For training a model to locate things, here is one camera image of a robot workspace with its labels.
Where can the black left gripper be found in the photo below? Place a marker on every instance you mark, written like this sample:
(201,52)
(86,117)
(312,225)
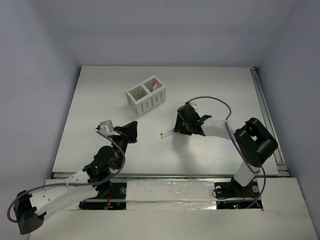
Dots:
(127,132)

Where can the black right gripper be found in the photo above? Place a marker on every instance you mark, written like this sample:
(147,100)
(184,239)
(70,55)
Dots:
(178,126)

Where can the magenta capped white marker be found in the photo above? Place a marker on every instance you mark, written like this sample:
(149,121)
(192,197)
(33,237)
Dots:
(154,83)

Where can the yellow capped white marker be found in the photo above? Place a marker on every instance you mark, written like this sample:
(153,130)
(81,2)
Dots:
(162,137)

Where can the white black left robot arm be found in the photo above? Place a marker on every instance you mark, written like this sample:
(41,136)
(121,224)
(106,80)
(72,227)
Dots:
(33,207)

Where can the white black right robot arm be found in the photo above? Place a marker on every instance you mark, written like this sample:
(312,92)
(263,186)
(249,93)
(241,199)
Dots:
(251,139)

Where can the white slotted stationery organizer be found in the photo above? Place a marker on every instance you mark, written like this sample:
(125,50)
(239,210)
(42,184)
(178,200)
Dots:
(143,99)

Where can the pink capped white marker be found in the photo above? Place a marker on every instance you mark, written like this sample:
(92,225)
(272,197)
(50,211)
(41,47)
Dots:
(163,133)

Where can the white foam front board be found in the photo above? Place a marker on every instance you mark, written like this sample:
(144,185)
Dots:
(284,216)

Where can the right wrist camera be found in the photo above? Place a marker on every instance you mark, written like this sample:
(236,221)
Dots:
(193,105)

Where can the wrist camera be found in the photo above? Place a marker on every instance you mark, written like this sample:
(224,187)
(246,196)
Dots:
(193,105)
(106,128)

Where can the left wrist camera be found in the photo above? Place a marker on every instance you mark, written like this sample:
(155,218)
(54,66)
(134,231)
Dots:
(106,128)

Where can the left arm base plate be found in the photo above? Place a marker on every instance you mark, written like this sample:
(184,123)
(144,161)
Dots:
(115,201)

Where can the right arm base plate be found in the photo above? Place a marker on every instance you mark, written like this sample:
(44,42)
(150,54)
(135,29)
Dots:
(230,190)

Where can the aluminium side rail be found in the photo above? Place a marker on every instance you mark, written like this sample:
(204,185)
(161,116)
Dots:
(281,165)

